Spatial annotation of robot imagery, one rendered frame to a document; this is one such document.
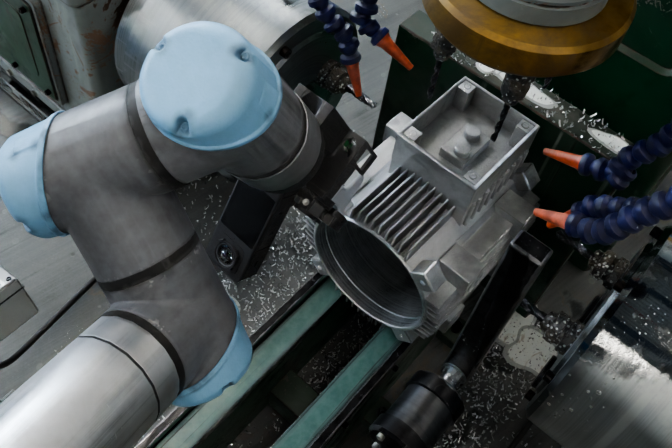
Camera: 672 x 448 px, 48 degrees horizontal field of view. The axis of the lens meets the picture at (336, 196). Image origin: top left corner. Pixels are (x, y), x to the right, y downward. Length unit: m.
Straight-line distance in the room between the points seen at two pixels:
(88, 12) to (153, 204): 0.47
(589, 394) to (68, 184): 0.48
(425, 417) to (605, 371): 0.17
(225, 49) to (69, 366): 0.21
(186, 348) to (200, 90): 0.17
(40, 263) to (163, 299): 0.60
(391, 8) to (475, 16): 0.83
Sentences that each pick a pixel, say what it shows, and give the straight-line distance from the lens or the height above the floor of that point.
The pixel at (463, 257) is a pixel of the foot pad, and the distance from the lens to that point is 0.78.
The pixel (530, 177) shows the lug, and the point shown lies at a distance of 0.85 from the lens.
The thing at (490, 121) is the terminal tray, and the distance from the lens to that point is 0.85.
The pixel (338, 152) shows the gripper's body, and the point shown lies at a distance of 0.63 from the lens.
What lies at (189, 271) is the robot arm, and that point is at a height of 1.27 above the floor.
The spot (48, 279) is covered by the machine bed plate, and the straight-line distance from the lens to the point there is 1.09.
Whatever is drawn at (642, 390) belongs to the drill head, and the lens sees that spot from 0.72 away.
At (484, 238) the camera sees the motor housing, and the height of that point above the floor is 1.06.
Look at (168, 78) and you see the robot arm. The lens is 0.45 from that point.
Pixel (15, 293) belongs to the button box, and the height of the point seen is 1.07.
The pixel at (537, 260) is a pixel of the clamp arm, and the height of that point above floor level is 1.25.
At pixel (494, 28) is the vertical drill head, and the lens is 0.61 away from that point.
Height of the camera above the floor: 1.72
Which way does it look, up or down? 54 degrees down
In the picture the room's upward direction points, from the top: 10 degrees clockwise
